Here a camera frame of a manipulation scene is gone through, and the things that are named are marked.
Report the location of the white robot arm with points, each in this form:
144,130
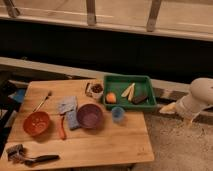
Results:
199,98

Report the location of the white cup with brown contents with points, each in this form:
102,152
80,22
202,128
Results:
94,90

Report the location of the red bowl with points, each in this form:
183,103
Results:
36,123

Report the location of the blue object at table edge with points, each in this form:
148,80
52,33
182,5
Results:
18,95

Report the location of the purple bowl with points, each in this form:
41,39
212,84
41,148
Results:
90,116

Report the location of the orange ball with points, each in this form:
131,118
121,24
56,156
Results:
111,98

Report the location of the dark brown block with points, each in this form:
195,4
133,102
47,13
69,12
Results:
138,99

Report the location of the yellow banana pieces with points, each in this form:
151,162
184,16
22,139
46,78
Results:
129,92

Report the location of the wooden-handled paintbrush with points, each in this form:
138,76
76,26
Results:
42,101

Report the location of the blue cloth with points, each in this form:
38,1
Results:
68,107

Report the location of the small blue cup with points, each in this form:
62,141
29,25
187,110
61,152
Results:
117,113

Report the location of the green plastic tray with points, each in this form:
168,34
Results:
117,84

